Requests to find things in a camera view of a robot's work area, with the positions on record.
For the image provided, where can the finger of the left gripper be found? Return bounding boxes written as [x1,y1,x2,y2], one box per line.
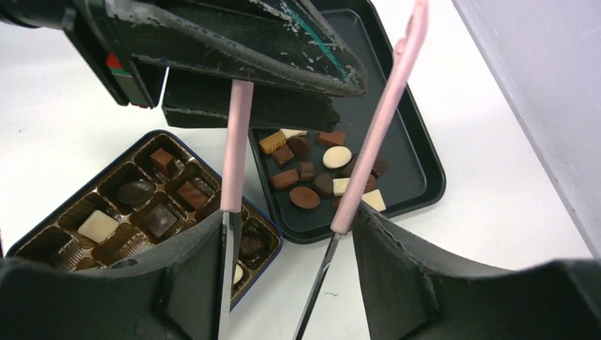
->
[162,70,340,132]
[103,1,366,97]

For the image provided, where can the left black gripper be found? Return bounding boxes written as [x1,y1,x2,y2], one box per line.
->
[1,1,166,108]

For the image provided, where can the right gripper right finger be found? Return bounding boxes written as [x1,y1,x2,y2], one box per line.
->
[352,205,600,339]

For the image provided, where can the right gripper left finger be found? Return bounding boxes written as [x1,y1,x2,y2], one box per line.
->
[1,212,234,339]

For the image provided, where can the blue chocolate box with insert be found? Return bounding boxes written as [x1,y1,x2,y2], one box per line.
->
[5,130,284,311]

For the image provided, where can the black chocolate tray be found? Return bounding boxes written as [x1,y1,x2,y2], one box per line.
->
[249,1,446,244]

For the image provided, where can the pink tongs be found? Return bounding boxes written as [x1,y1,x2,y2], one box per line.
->
[218,1,429,339]

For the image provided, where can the caramel square chocolate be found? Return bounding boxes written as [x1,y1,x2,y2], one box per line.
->
[259,131,287,154]

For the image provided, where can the white square chocolate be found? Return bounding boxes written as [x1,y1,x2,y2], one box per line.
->
[361,189,387,212]

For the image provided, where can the white round chocolate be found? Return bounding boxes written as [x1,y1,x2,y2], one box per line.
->
[322,146,352,169]

